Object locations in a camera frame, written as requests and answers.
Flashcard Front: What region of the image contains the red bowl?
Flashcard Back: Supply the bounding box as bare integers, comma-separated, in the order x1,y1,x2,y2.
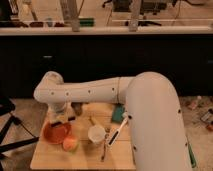
43,123,71,144

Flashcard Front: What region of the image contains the black tripod stand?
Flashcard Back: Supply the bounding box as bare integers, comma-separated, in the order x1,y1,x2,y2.
0,96,40,171

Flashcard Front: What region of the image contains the yellow wooden utensil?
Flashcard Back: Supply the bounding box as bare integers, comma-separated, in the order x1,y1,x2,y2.
89,116,100,125

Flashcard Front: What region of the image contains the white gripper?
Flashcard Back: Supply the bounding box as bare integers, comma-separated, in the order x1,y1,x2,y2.
48,103,75,126

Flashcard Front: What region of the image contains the orange peach fruit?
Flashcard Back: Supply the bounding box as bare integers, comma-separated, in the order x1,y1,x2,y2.
62,135,78,152

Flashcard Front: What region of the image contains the green sponge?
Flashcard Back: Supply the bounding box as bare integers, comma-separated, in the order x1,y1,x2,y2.
111,104,125,123

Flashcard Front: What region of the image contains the green plastic tray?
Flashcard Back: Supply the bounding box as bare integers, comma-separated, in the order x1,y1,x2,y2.
188,144,197,168

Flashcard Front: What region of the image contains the white cup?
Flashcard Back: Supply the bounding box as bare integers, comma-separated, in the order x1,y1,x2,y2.
88,125,106,144

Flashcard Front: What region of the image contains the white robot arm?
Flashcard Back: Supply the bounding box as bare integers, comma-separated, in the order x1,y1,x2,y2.
34,71,193,171

